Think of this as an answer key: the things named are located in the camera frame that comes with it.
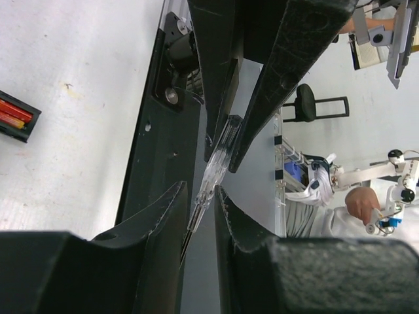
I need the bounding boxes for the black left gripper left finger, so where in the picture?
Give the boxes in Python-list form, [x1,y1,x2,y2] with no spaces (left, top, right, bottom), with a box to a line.
[1,181,188,313]

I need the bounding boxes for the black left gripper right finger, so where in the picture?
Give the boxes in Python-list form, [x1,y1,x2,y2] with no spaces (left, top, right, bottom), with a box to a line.
[214,186,418,313]

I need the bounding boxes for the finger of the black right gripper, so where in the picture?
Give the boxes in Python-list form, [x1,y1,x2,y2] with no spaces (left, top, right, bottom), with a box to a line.
[188,1,244,161]
[229,1,355,173]

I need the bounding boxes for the clear test screwdriver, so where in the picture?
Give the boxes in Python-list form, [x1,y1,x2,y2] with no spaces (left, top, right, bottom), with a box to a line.
[180,115,242,266]

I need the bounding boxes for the black remote control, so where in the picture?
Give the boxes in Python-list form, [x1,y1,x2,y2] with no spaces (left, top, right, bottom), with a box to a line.
[1,91,42,143]

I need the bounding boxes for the black office chair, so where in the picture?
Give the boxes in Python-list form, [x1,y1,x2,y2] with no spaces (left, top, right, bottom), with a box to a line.
[282,84,350,123]

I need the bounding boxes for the person in white coat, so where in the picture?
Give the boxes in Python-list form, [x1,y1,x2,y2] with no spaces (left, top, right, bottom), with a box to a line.
[285,184,390,237]

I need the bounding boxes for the red battery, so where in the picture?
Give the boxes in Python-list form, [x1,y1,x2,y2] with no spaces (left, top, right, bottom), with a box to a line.
[0,99,33,130]

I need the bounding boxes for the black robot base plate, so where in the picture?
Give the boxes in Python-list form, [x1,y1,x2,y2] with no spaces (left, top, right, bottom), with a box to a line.
[115,12,204,224]

